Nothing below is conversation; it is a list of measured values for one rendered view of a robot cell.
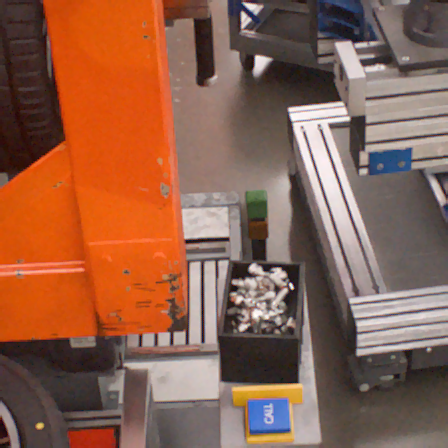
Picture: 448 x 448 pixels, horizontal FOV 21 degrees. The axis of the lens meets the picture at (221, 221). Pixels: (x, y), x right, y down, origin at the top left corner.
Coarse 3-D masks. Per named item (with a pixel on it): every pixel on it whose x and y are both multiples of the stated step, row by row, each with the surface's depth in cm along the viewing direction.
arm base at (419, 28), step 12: (420, 0) 226; (432, 0) 224; (444, 0) 223; (408, 12) 230; (420, 12) 227; (432, 12) 225; (444, 12) 224; (408, 24) 230; (420, 24) 228; (432, 24) 226; (444, 24) 225; (408, 36) 231; (420, 36) 228; (432, 36) 226; (444, 36) 226; (444, 48) 227
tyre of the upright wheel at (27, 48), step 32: (0, 0) 211; (32, 0) 212; (0, 32) 212; (32, 32) 213; (0, 64) 215; (32, 64) 215; (0, 96) 218; (32, 96) 218; (0, 128) 225; (32, 128) 224; (0, 160) 235; (32, 160) 237
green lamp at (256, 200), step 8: (248, 192) 222; (256, 192) 222; (264, 192) 222; (248, 200) 220; (256, 200) 220; (264, 200) 220; (248, 208) 220; (256, 208) 220; (264, 208) 220; (248, 216) 222; (256, 216) 222; (264, 216) 222
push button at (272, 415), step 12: (252, 408) 205; (264, 408) 205; (276, 408) 204; (288, 408) 204; (252, 420) 203; (264, 420) 202; (276, 420) 202; (288, 420) 202; (252, 432) 201; (264, 432) 201; (276, 432) 201
